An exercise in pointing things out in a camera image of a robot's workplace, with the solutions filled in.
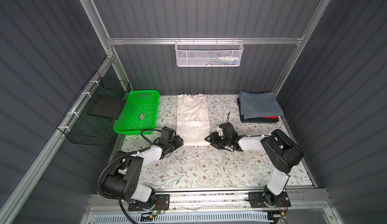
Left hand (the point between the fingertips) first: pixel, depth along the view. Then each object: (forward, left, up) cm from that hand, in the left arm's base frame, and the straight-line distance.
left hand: (180, 141), depth 93 cm
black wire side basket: (0, +42, +25) cm, 49 cm away
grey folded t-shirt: (+22, -56, +7) cm, 61 cm away
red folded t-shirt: (+10, -59, +7) cm, 61 cm away
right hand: (-1, -17, 0) cm, 17 cm away
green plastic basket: (+28, +31, -2) cm, 42 cm away
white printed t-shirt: (+16, -9, 0) cm, 18 cm away
